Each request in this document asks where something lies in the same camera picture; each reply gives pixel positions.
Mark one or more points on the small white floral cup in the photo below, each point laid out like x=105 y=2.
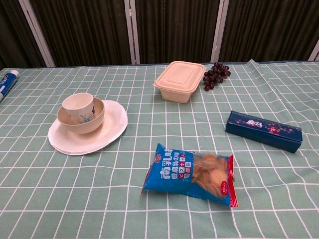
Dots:
x=77 y=105

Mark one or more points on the white paper plate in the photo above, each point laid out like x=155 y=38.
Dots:
x=109 y=129

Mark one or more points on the beige bowl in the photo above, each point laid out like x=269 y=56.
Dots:
x=93 y=122

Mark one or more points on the beige lidded food container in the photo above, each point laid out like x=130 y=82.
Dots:
x=178 y=79

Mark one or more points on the blue snack bag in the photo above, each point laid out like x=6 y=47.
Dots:
x=174 y=174

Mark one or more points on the dark purple grape bunch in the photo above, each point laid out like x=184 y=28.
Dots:
x=214 y=74

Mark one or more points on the green checked tablecloth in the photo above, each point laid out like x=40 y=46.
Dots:
x=99 y=199

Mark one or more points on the dark blue long box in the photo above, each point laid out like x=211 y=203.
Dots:
x=264 y=130

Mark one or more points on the blue white toothpaste tube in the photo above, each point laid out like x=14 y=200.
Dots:
x=6 y=83

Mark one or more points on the white folding screen frame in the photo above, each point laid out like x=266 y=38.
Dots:
x=219 y=27
x=314 y=53
x=132 y=30
x=37 y=32

